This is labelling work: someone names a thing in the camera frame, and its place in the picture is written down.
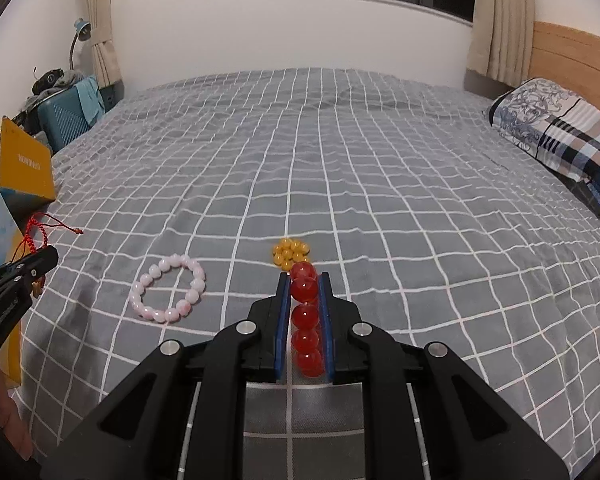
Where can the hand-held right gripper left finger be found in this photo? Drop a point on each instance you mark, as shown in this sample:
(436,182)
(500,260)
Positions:
(281,320)

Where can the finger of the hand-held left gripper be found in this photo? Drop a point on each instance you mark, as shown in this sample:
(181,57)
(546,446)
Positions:
(22,287)
(35,259)

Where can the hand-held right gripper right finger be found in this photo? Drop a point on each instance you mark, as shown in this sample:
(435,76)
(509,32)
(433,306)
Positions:
(326,320)

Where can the blue and yellow cardboard box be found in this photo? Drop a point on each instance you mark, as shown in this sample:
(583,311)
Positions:
(25,170)

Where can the person's left hand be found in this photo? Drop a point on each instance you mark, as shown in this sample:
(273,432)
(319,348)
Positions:
(10,420)

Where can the yellow bead cluster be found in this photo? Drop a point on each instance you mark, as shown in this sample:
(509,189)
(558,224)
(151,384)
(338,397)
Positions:
(290,252)

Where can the blue ribbed suitcase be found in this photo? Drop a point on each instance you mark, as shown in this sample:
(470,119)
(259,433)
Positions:
(62,117)

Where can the teal cloth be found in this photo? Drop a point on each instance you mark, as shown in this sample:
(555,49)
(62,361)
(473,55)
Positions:
(91,100)

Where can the black headset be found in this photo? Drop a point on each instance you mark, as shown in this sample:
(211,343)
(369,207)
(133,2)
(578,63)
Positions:
(47,80)

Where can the blue desk lamp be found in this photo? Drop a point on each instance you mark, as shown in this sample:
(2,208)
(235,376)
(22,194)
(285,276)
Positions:
(81,30)

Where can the beige curtain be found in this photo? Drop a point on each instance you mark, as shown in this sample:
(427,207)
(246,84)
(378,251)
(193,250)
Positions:
(502,15)
(102,20)

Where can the blue plaid patterned pillow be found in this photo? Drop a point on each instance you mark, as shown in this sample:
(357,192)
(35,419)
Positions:
(560,130)

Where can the wooden headboard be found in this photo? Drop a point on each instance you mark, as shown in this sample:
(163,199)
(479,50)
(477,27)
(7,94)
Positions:
(575,55)

